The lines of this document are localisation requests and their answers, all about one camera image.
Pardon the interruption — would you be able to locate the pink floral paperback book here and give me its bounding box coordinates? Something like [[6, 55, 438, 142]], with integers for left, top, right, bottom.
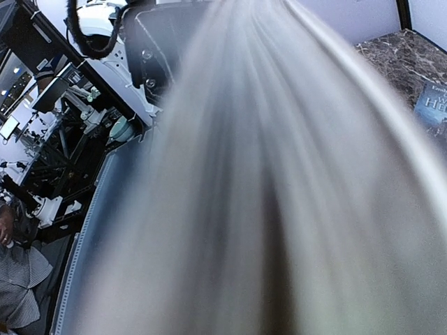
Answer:
[[68, 1, 446, 334]]

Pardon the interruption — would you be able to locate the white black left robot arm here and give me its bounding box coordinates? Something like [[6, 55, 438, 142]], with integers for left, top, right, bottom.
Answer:
[[66, 1, 190, 128]]

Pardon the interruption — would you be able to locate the dark blue hardcover book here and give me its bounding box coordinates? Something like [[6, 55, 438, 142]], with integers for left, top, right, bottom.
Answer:
[[414, 82, 447, 141]]

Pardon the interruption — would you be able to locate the white slotted cable duct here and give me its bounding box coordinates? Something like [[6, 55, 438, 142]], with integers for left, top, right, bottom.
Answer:
[[47, 154, 113, 335]]

